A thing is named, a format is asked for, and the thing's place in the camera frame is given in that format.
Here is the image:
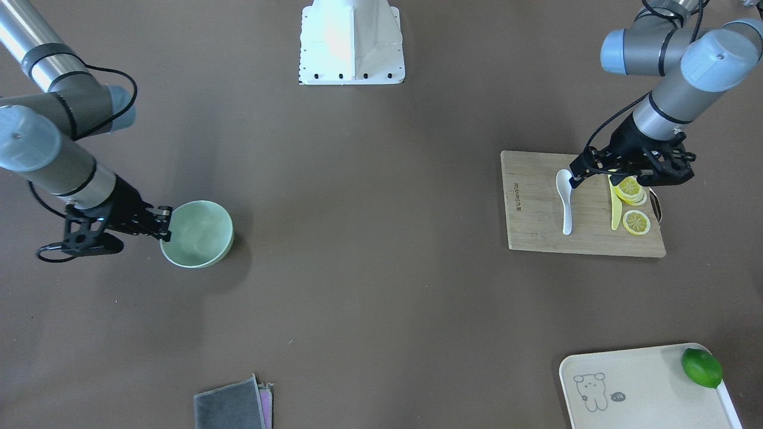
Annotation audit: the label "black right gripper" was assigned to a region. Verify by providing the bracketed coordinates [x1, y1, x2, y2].
[36, 176, 173, 263]

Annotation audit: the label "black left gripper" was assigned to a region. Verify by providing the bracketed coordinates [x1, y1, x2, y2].
[569, 114, 697, 189]

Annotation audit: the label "white ceramic spoon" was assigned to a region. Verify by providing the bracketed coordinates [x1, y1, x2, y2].
[556, 169, 574, 235]

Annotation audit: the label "pale green bowl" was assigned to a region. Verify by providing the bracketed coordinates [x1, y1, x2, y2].
[160, 200, 234, 269]

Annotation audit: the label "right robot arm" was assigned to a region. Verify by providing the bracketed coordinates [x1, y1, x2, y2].
[1, 1, 173, 263]

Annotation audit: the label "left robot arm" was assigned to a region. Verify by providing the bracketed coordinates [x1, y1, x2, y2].
[569, 1, 761, 188]

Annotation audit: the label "stacked lemon slices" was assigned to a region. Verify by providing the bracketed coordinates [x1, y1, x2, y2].
[613, 176, 647, 206]

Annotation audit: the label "single lemon slice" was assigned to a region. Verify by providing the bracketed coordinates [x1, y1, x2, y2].
[622, 210, 651, 236]

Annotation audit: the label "bamboo cutting board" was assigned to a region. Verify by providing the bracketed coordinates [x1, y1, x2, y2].
[500, 150, 666, 258]

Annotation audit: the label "grey folded cloth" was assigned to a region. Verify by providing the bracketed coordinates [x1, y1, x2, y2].
[194, 374, 274, 428]

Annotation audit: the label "green lime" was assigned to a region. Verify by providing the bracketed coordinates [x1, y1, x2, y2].
[681, 348, 723, 389]

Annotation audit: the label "cream rabbit tray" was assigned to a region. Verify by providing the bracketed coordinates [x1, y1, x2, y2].
[559, 343, 742, 428]

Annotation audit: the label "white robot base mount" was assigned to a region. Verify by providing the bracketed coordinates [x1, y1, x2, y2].
[298, 1, 406, 85]

